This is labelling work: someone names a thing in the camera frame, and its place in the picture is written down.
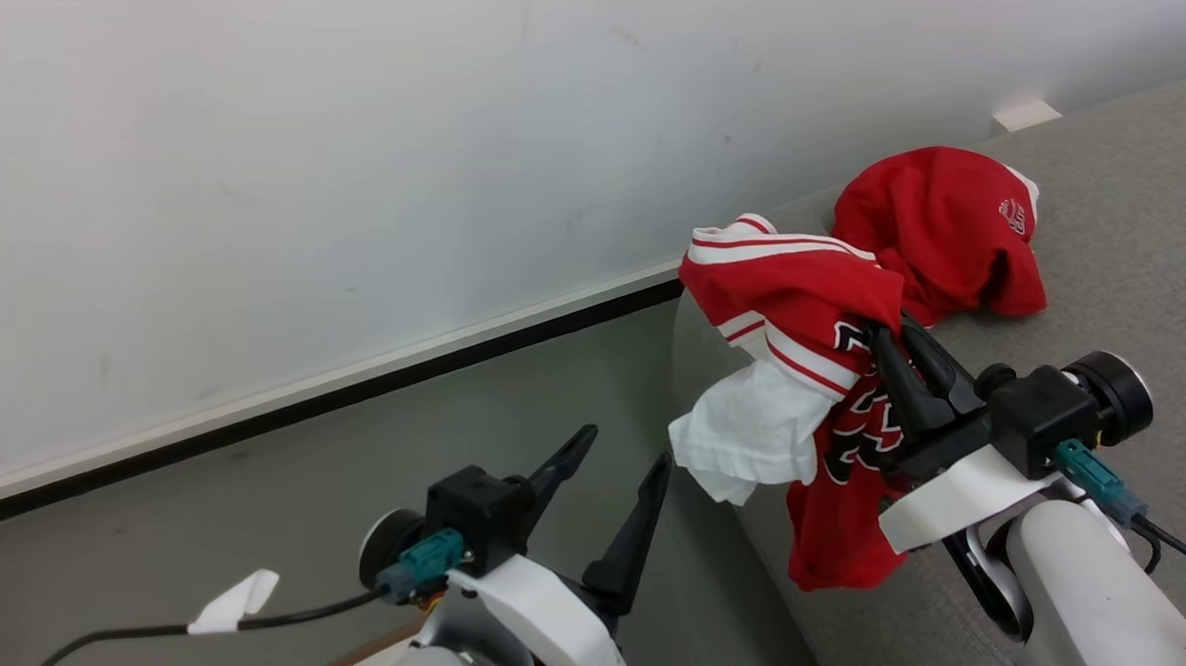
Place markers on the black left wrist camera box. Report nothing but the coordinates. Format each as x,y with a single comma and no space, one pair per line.
476,513

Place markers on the white wall socket box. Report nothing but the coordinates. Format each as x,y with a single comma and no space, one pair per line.
1024,115

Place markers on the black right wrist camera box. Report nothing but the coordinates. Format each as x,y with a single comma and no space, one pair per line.
1042,418

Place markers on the red t-shirt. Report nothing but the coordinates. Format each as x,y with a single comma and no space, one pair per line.
949,227

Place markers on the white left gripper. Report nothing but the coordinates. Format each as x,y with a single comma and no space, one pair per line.
555,615

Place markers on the red basketball jersey white stripes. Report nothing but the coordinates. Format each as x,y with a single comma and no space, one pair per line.
791,289

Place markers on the left gripper black motor cylinder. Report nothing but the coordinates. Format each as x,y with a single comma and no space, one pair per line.
390,544

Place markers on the white and black wall baseboard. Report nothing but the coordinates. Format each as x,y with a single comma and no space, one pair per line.
305,396

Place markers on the grey fabric sofa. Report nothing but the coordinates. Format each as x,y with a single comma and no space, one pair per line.
1130,249

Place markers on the gripper black motor cylinder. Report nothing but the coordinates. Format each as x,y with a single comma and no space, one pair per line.
1116,395
390,544

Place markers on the white cloth garment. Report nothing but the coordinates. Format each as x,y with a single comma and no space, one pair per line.
748,436

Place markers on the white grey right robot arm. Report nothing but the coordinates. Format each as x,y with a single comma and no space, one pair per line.
1095,591

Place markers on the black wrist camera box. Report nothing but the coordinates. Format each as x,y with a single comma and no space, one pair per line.
476,513
1042,418

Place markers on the right gripper black motor cylinder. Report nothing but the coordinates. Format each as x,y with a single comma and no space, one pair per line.
1116,395

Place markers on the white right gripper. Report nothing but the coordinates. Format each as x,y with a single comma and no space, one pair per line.
961,497

